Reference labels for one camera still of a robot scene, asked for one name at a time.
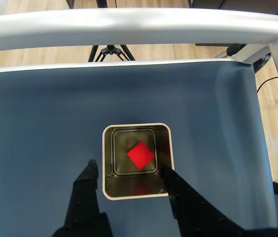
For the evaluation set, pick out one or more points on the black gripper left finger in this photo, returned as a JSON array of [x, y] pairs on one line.
[[84, 197]]

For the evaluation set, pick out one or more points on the red cube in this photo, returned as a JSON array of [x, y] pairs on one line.
[[141, 155]]

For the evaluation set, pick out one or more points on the beige square container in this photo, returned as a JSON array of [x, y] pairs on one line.
[[105, 160]]

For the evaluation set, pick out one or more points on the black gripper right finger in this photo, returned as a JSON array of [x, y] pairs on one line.
[[193, 212]]

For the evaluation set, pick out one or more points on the dark furniture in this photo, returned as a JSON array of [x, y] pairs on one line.
[[240, 5]]

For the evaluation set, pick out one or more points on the black camera tripod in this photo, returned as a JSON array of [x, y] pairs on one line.
[[109, 50]]

